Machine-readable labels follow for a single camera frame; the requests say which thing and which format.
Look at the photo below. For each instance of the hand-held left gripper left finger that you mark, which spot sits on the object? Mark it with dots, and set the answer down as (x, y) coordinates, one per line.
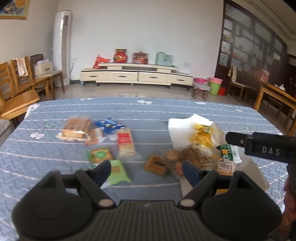
(103, 172)

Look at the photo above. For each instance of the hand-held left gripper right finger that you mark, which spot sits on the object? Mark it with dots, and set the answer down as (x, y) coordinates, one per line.
(190, 172)

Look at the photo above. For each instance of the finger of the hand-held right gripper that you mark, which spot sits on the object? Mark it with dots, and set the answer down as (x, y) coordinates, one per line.
(235, 139)

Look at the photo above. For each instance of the light green snack packet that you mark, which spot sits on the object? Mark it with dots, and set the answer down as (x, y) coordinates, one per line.
(118, 171)

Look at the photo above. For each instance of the clear stick biscuit pack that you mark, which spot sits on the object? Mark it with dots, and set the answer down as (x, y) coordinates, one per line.
(189, 157)

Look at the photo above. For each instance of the dark green and white packet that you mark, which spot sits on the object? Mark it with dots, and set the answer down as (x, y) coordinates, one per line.
(229, 153)

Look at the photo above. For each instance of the small green label packet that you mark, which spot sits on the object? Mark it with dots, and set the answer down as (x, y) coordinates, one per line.
(100, 155)

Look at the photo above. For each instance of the yellow translucent packet with barcode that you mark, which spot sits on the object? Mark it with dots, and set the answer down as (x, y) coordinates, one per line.
(225, 168)

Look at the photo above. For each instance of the yellow-wrapped cracker pack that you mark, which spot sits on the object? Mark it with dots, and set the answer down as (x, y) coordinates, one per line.
(202, 136)

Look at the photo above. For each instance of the brown cake packet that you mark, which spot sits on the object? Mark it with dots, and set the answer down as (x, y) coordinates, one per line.
(156, 165)

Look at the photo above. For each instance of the brown striped small packet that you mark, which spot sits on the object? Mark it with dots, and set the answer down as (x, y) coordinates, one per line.
(96, 136)

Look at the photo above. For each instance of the red label cracker packet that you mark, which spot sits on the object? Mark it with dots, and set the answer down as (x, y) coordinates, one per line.
(126, 143)

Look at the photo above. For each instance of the red and white cardboard box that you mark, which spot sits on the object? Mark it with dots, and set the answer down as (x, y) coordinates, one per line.
(182, 129)

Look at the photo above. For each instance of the blue cookie packet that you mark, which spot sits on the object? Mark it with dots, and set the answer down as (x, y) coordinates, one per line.
(108, 125)

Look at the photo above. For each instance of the clear sandwich biscuit pack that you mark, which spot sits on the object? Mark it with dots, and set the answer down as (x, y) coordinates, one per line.
(75, 129)

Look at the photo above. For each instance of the person's right hand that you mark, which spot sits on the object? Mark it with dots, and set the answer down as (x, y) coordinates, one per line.
(291, 201)

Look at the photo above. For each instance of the small red bucket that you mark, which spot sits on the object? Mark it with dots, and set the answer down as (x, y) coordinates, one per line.
(222, 91)

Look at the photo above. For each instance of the brown wooden chair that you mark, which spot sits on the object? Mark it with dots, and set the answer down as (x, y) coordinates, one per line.
(240, 87)

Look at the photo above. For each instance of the wooden table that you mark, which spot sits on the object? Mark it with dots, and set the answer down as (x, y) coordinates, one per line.
(275, 95)

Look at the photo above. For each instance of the green bucket with pink rim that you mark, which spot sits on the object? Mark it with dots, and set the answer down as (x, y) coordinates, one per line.
(214, 87)

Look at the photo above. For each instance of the small stool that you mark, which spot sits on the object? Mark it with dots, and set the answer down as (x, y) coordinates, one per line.
(201, 91)

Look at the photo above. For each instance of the beige towel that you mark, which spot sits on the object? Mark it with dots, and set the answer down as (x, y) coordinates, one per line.
(232, 73)

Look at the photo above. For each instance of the pink basin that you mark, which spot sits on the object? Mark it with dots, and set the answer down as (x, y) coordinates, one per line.
(200, 81)

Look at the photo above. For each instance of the red gift bag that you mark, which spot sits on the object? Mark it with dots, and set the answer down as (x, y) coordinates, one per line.
(265, 76)

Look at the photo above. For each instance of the dark wooden shelf unit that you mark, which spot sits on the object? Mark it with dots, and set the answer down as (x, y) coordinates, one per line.
(249, 41)

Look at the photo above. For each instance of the cream TV cabinet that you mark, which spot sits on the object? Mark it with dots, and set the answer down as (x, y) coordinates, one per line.
(136, 75)

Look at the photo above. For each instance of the grey sofa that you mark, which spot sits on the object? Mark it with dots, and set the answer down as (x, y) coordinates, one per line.
(4, 129)

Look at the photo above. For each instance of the dark brown chair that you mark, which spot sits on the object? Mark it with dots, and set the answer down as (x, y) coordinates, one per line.
(56, 74)

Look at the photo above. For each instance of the red plastic bag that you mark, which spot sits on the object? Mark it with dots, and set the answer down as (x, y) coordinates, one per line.
(100, 62)

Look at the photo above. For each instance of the red and gold jar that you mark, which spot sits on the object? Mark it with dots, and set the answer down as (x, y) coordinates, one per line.
(120, 56)

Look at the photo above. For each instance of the white paper bag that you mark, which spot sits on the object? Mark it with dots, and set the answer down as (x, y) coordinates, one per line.
(44, 68)

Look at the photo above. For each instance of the red pagoda gift box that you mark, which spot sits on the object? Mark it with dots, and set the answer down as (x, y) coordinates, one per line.
(140, 58)

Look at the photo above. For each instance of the white standing air conditioner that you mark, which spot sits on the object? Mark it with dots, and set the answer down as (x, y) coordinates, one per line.
(62, 48)

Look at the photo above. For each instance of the white towel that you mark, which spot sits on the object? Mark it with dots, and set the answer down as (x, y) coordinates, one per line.
(22, 67)

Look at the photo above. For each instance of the framed wall picture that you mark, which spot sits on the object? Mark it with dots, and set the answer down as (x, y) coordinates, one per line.
(13, 8)

